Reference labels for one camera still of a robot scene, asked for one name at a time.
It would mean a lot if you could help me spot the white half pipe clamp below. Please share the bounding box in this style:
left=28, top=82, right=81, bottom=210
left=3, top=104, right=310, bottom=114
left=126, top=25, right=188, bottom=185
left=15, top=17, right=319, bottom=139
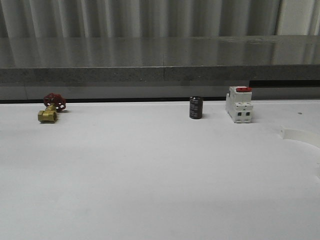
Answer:
left=280, top=126, right=320, bottom=148

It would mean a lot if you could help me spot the black cylindrical capacitor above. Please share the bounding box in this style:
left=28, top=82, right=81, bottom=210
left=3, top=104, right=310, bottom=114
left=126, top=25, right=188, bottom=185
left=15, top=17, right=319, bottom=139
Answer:
left=189, top=96, right=203, bottom=120

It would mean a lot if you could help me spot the grey stone ledge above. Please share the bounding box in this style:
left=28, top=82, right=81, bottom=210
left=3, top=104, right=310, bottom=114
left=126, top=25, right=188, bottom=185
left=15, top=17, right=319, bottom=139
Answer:
left=0, top=35, right=320, bottom=87

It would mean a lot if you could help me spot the brass valve red handwheel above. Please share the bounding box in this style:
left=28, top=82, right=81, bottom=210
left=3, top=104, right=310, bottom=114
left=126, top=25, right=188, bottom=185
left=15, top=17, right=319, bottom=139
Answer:
left=37, top=93, right=66, bottom=123

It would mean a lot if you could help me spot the white circuit breaker red switch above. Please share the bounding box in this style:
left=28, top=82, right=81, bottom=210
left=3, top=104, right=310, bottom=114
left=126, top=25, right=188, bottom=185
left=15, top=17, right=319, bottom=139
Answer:
left=225, top=86, right=254, bottom=124

